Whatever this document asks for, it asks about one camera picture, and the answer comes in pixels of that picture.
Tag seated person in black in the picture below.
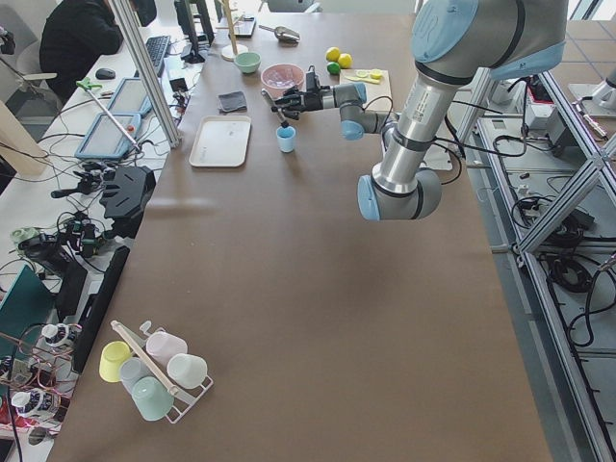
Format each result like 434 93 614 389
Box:
38 0 158 97

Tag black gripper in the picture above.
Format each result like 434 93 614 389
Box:
281 66 333 119

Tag yellow plastic cup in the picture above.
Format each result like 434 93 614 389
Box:
99 341 132 383

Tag wooden cutting board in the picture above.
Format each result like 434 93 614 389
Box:
339 69 393 113

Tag blue teach pendant near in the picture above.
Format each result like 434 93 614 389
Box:
74 113 141 160

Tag steel muddler with black tip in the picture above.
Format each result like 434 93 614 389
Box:
261 89 290 128

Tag blue teach pendant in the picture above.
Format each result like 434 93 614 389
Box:
108 77 152 116
74 113 141 160

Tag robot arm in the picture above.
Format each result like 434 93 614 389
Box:
271 1 568 220

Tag green ceramic bowl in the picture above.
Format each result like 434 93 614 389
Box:
234 51 261 74

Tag light blue plastic cup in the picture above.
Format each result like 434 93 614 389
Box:
275 126 296 153

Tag whole yellow lemon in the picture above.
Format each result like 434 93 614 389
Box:
325 46 341 62
337 53 353 69

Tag aluminium frame post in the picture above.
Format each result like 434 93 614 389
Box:
109 0 181 148

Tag copper wire bottle rack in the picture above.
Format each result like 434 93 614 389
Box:
1 322 82 434

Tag mint green plastic cup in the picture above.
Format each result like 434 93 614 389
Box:
131 376 174 422

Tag wooden mug tree stand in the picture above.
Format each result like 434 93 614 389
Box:
217 0 248 62

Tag black angular device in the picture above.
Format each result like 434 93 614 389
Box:
99 166 156 239

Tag white wire cup rack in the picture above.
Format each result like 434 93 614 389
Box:
111 321 214 424

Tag grey-blue plastic cup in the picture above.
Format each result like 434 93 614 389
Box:
119 357 150 394

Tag pink bowl of ice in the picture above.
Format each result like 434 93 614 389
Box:
261 64 304 99

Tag green lime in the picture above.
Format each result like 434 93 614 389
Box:
327 62 341 75

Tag black keyboard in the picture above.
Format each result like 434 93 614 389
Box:
145 35 171 77

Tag grey folded cloth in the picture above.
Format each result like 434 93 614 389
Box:
218 91 247 114

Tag black computer mouse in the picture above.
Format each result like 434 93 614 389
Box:
95 68 116 81

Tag cream rabbit tray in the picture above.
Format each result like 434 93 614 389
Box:
189 115 251 168

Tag yellow plastic knife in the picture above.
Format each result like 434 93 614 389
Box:
343 75 381 85

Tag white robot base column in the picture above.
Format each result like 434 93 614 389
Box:
420 145 453 171

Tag blue teach pendant far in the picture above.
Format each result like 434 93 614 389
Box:
108 77 152 116

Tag metal ice scoop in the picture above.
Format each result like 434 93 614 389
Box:
259 24 300 44

